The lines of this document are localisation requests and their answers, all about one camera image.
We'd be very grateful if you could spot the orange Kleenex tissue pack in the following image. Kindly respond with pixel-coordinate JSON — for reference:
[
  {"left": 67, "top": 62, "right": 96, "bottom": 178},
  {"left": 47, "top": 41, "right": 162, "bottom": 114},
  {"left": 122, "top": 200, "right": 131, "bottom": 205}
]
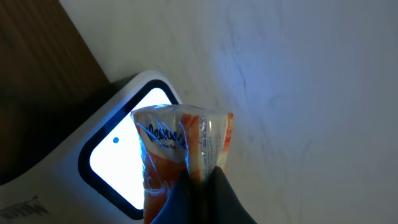
[{"left": 131, "top": 105, "right": 234, "bottom": 223}]

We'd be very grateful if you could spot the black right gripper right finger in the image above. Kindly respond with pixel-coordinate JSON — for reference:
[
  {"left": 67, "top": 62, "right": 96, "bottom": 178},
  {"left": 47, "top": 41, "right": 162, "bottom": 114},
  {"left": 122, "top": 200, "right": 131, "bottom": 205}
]
[{"left": 205, "top": 166, "right": 256, "bottom": 224}]

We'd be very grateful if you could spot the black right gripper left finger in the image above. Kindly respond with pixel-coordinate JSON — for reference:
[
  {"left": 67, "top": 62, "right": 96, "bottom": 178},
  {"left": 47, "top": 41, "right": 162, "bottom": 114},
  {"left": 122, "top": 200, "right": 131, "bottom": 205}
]
[{"left": 152, "top": 170, "right": 205, "bottom": 224}]

